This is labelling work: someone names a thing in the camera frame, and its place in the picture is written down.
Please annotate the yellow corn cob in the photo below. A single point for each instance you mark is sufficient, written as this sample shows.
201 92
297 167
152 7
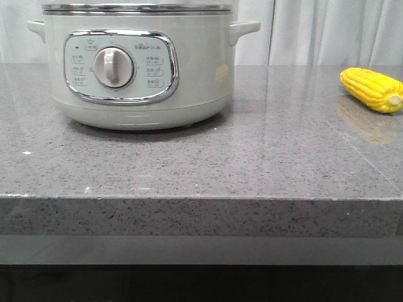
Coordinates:
378 91

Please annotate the glass pot lid steel rim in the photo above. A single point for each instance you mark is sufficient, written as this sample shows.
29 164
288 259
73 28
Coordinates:
112 9

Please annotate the pale green electric cooking pot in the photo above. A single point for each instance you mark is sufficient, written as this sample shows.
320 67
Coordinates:
141 72

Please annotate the white pleated curtain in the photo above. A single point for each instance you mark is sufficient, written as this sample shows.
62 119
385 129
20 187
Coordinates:
292 32

